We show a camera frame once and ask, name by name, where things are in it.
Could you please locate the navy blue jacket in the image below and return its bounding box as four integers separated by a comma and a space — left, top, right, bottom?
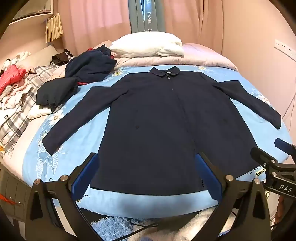
43, 67, 281, 196

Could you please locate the right hand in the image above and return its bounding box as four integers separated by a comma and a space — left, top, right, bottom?
274, 196, 293, 224

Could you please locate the light blue floral bedsheet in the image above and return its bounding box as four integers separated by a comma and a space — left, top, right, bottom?
23, 65, 292, 218

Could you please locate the blue fluffy rug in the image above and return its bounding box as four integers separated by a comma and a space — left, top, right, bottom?
91, 216, 140, 240

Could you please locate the plaid grey white cloth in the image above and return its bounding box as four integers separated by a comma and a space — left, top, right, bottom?
1, 66, 57, 153

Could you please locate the black folded garment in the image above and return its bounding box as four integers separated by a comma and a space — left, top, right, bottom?
36, 77, 78, 112

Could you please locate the pink quilted comforter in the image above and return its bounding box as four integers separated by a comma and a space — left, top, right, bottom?
92, 40, 239, 72

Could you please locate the red puffy jacket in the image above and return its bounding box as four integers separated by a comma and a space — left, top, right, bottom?
0, 64, 27, 93

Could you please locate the dark navy crumpled garment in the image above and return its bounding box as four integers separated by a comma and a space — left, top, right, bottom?
65, 45, 117, 83

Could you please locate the white fluffy pillow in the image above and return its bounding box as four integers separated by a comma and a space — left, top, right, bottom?
109, 31, 184, 58

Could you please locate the hanging beige tassel cloth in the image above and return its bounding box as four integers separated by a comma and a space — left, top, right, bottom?
45, 12, 63, 43

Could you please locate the pink window curtain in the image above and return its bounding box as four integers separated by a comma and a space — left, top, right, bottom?
56, 1, 223, 54

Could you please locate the white wall power strip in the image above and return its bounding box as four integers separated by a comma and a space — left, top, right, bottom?
274, 40, 296, 61

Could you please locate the grey window frame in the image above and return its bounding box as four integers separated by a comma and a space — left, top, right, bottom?
128, 0, 166, 33

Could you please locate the wall shelf unit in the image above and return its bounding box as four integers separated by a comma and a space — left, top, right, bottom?
10, 0, 54, 25

